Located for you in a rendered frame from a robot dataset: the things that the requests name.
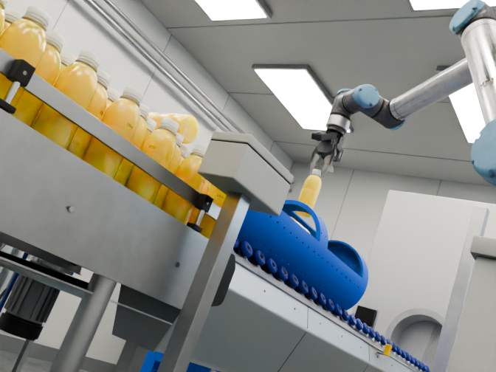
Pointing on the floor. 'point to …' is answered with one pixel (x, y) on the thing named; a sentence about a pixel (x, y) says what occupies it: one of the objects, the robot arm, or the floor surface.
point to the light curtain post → (459, 291)
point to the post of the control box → (204, 284)
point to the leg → (131, 358)
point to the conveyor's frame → (89, 235)
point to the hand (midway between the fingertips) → (317, 173)
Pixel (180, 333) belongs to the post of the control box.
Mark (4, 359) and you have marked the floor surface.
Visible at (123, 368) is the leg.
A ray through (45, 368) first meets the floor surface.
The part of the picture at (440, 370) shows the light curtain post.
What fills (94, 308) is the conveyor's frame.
